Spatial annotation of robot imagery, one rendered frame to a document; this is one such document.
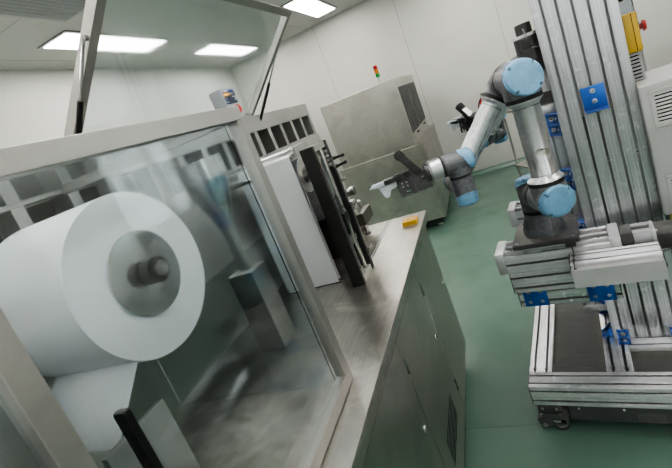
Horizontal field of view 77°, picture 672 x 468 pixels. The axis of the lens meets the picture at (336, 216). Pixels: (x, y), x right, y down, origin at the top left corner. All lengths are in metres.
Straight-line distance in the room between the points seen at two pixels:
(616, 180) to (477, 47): 4.60
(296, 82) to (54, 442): 6.43
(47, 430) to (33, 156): 0.29
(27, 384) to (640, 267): 1.59
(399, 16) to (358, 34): 0.61
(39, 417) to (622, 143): 1.78
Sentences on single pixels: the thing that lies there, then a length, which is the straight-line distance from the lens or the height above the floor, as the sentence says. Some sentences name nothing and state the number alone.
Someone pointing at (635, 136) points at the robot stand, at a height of 1.06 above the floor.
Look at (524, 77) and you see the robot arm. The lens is 1.49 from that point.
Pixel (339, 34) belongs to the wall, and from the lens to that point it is 6.55.
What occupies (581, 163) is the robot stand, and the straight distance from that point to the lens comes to 1.88.
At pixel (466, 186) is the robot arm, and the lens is 1.50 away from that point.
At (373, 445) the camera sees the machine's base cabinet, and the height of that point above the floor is 0.80.
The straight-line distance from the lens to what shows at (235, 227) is 0.81.
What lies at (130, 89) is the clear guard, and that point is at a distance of 1.44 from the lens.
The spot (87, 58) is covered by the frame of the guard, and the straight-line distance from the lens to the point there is 1.26.
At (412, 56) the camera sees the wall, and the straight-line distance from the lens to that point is 6.33.
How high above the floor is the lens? 1.50
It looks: 12 degrees down
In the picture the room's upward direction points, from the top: 22 degrees counter-clockwise
